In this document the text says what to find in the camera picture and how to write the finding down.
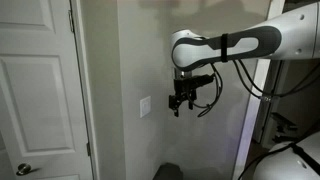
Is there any large door hinge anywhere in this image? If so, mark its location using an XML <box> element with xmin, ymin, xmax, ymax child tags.
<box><xmin>68</xmin><ymin>9</ymin><xmax>75</xmax><ymax>34</ymax></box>

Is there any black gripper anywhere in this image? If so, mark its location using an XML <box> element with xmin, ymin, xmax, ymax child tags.
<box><xmin>168</xmin><ymin>76</ymin><xmax>198</xmax><ymax>118</ymax></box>

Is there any silver door knob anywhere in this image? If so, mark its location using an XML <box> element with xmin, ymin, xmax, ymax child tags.
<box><xmin>15</xmin><ymin>162</ymin><xmax>33</xmax><ymax>177</ymax></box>

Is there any black velcro strap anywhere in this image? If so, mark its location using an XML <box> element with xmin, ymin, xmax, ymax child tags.
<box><xmin>220</xmin><ymin>32</ymin><xmax>230</xmax><ymax>64</ymax></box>

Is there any white double light switch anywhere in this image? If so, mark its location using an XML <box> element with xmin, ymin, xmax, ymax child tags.
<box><xmin>139</xmin><ymin>95</ymin><xmax>152</xmax><ymax>119</ymax></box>

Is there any white panel door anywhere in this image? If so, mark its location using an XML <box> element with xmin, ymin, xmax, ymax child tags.
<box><xmin>0</xmin><ymin>0</ymin><xmax>94</xmax><ymax>180</ymax></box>

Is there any black looped camera cable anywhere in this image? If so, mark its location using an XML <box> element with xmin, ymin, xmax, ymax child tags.
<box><xmin>186</xmin><ymin>62</ymin><xmax>224</xmax><ymax>119</ymax></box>

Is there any dark grey floor object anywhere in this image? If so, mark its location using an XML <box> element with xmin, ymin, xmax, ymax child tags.
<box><xmin>153</xmin><ymin>162</ymin><xmax>184</xmax><ymax>180</ymax></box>

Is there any white doorway trim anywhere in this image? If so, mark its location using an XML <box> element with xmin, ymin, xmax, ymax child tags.
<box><xmin>231</xmin><ymin>0</ymin><xmax>287</xmax><ymax>180</ymax></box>

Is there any white door frame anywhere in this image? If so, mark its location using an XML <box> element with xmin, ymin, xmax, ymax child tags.
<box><xmin>69</xmin><ymin>0</ymin><xmax>101</xmax><ymax>180</ymax></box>

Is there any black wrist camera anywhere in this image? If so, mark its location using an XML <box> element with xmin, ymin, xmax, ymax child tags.
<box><xmin>194</xmin><ymin>74</ymin><xmax>216</xmax><ymax>90</ymax></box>

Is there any long black arm cable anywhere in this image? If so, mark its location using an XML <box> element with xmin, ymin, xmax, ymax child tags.
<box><xmin>231</xmin><ymin>59</ymin><xmax>320</xmax><ymax>100</ymax></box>

